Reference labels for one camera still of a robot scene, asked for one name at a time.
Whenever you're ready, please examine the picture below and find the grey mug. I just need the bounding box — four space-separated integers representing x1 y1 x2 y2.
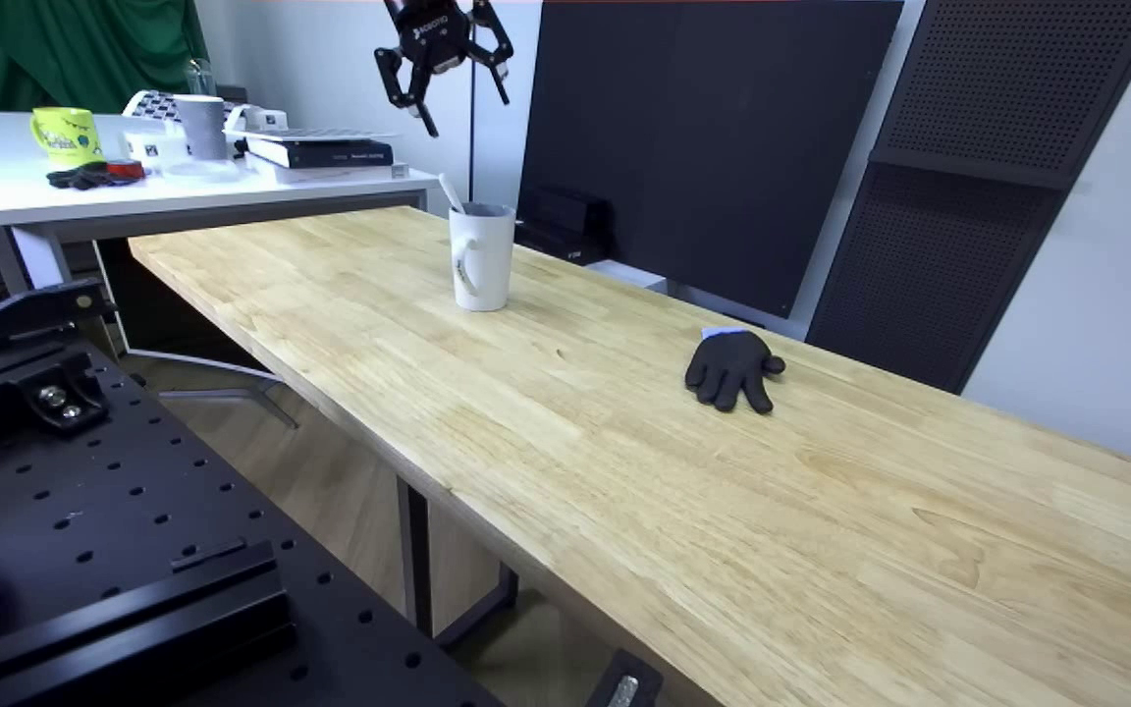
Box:
169 92 240 166

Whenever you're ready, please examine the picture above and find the white ceramic mug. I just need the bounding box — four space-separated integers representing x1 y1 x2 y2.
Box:
445 202 524 319

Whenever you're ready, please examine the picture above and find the black floor foot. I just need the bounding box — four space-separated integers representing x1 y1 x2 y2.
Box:
584 649 668 707

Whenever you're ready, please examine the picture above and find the white checkered object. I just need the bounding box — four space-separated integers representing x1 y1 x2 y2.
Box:
117 88 193 177

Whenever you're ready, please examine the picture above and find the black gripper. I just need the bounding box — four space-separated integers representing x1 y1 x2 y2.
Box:
373 0 520 141

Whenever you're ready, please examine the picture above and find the white diagonal beam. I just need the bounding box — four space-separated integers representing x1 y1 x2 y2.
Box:
782 0 930 343

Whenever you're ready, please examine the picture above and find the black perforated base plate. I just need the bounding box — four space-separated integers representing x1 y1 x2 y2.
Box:
0 338 506 707

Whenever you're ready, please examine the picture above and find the thin silver pole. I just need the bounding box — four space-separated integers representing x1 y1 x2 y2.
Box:
465 51 487 212

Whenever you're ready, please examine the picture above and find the large dark panel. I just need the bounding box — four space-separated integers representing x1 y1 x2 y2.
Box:
514 0 906 326

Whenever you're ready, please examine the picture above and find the black rail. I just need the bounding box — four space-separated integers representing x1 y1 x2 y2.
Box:
0 537 299 707

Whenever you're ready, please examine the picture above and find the dark perforated panel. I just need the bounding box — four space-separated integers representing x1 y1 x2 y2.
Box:
804 0 1131 398

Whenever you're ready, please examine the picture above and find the yellow-green cup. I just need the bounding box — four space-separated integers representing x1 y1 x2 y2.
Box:
28 103 109 174

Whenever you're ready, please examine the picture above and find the flat white box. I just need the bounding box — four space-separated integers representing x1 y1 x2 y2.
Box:
243 130 397 177

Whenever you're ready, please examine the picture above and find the black clamp mount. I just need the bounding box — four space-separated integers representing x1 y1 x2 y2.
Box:
0 274 117 368

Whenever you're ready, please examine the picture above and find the small white desk object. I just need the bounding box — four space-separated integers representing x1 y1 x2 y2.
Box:
220 103 296 141

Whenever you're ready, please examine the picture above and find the black work glove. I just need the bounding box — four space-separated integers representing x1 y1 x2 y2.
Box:
680 326 790 422

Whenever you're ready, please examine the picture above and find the white low platform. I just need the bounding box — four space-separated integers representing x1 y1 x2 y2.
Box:
583 257 676 300

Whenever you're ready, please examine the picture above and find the small black screwed bracket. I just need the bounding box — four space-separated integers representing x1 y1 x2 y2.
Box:
21 368 114 435

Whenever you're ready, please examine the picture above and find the black table leg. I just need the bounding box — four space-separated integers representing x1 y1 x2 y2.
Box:
394 475 525 651

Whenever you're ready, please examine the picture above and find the white desk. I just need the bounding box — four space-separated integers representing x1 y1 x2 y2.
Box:
0 106 449 367

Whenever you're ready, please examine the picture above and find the green curtain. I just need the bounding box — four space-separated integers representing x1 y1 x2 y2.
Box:
0 0 214 117

